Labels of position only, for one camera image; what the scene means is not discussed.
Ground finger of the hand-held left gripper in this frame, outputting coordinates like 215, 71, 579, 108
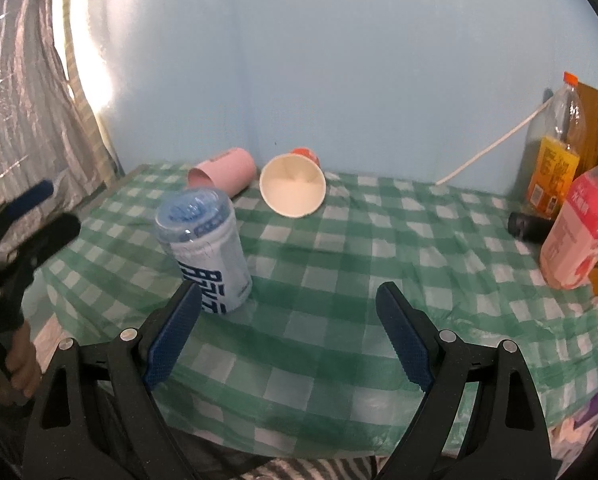
0, 180, 55, 247
4, 213, 82, 282

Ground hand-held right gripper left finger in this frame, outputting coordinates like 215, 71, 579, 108
22, 282, 203, 480

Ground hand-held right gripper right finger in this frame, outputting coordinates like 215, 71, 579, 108
375, 281, 554, 480

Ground blue and white plastic cup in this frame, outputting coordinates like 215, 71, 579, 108
154, 187, 254, 317

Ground pink cup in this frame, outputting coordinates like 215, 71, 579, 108
186, 147, 256, 200

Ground white and orange paper cup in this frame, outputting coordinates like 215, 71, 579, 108
259, 147, 327, 219

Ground person's left hand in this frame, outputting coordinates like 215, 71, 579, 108
4, 319, 43, 398

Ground green checked tablecloth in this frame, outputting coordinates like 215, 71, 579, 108
29, 160, 598, 463

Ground striped grey curtain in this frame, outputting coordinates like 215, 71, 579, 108
0, 0, 126, 213

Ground black and white striped cloth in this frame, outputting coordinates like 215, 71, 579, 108
239, 454, 396, 480

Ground small black cylinder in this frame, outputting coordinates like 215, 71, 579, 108
508, 211, 554, 244

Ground purple packet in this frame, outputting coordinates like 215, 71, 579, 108
559, 384, 598, 442

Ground pink drink bottle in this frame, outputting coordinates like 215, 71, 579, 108
539, 139, 598, 291

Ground clear bottle with orange cap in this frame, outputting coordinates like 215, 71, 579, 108
521, 71, 588, 221

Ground brown cardboard box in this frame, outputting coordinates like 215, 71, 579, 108
574, 81, 598, 333

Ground white cable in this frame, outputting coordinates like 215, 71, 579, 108
435, 102, 556, 186

